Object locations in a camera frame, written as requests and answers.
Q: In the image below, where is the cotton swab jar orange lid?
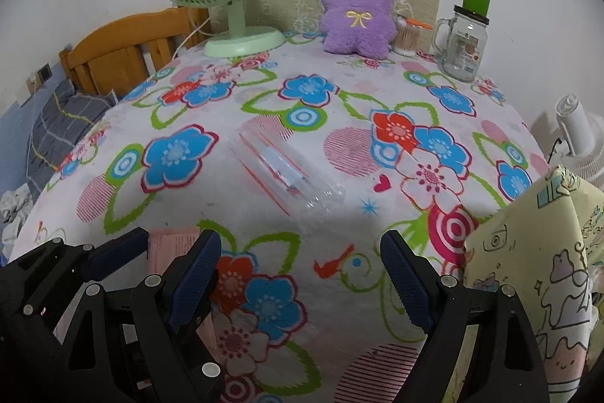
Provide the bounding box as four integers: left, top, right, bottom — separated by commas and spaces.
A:
394, 13, 433, 57

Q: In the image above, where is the purple plush toy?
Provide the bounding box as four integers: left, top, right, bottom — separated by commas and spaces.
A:
321, 0, 398, 55

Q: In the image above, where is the grey plaid bedding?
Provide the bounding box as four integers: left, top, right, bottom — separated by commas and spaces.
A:
26, 79, 117, 197

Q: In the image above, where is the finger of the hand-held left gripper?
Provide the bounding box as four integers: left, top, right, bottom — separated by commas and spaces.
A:
188, 311, 226, 403
0, 227, 150, 385

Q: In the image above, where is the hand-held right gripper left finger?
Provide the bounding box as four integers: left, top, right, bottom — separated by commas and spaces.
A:
54, 230, 223, 403

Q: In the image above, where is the floral tablecloth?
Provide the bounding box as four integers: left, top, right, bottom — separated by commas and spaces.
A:
9, 30, 554, 403

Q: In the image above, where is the white crumpled cloth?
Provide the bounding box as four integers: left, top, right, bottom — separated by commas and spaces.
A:
0, 188, 35, 244

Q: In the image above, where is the clear plastic bottle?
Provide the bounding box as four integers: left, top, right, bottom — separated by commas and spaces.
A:
229, 122, 348, 221

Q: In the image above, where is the wooden chair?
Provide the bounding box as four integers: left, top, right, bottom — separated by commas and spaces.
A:
59, 6, 214, 100

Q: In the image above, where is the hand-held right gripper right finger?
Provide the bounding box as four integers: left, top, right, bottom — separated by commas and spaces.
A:
380, 230, 552, 403

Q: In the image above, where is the white standing fan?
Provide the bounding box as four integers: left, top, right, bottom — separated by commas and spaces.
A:
528, 95, 604, 192

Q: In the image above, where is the glass mug jar black lid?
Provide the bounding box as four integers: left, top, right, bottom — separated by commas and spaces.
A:
431, 5, 491, 83

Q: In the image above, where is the white fan cable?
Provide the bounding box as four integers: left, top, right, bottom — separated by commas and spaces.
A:
172, 6, 214, 60

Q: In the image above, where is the wall socket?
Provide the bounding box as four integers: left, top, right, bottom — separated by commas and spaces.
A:
27, 63, 54, 95

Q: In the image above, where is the yellow printed storage box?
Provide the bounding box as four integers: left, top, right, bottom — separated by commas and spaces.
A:
465, 164, 604, 403

